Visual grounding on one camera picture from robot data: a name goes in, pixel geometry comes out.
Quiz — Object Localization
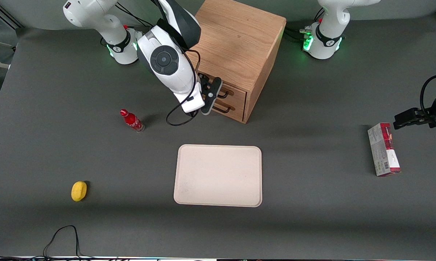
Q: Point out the yellow lemon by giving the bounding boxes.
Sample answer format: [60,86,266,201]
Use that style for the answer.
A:
[71,181,88,202]

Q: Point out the black arm base cables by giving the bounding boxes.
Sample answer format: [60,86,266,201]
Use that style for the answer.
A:
[285,7,324,42]
[116,2,157,29]

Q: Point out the red soda bottle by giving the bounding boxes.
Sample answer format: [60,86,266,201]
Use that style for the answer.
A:
[120,108,145,133]

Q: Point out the black left arm base cables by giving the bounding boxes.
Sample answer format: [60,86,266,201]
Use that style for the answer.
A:
[285,7,324,42]

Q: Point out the wooden drawer with handle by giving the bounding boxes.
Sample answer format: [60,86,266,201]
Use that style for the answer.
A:
[211,100,246,123]
[218,77,248,109]

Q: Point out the beige rectangular tray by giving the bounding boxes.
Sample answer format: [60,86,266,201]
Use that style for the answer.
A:
[173,144,263,208]

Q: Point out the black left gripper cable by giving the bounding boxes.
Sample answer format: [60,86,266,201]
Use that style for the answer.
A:
[420,75,436,116]

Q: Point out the wooden drawer cabinet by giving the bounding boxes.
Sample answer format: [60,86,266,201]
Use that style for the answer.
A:
[187,0,287,124]

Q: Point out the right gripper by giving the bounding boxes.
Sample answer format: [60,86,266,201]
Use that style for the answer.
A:
[173,74,223,116]

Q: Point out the red and grey carton box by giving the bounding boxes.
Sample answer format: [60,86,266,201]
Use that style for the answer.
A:
[367,123,402,177]

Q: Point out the black right arm base cables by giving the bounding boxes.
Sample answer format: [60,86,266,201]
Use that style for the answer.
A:
[116,2,157,29]

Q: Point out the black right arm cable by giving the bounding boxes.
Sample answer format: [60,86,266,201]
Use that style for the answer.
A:
[166,36,201,127]

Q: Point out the black cable loop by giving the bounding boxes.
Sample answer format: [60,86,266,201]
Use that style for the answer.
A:
[43,225,83,260]

